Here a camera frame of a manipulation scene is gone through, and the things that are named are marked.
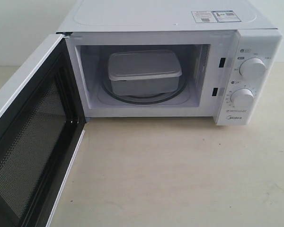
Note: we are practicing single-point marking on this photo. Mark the white plastic lidded container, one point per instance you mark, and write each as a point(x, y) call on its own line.
point(144, 72)

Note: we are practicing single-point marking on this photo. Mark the white microwave door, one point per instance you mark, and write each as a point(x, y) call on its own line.
point(41, 127)

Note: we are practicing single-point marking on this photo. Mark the white microwave oven body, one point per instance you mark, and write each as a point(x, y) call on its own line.
point(210, 54)

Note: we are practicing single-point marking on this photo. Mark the lower white control knob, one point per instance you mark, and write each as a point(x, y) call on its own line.
point(242, 98)

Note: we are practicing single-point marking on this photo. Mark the white control knob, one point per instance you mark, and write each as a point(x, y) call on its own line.
point(252, 68)
point(242, 98)

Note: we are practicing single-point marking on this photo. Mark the blue white label sticker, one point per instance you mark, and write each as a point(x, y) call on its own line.
point(222, 16)

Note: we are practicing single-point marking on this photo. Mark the upper white control knob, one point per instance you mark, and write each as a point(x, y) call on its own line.
point(252, 68)

